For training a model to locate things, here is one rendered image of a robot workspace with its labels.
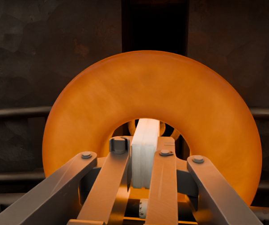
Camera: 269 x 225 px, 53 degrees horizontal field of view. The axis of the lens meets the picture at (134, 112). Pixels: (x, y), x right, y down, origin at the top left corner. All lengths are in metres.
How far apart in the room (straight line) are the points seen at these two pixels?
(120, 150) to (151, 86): 0.05
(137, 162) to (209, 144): 0.05
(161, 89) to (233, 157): 0.07
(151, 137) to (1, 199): 0.11
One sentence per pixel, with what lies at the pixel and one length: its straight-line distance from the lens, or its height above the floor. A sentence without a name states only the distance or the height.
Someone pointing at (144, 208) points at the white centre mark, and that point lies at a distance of 0.19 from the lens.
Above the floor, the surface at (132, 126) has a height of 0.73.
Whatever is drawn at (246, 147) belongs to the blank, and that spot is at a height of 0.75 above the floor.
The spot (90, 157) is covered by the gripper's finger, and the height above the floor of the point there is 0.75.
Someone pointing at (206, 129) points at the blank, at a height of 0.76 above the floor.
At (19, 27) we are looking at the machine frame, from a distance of 0.29.
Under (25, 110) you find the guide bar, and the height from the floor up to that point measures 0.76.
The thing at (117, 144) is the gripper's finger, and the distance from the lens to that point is 0.16.
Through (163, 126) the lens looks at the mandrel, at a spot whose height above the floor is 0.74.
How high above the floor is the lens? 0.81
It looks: 12 degrees down
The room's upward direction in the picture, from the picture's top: straight up
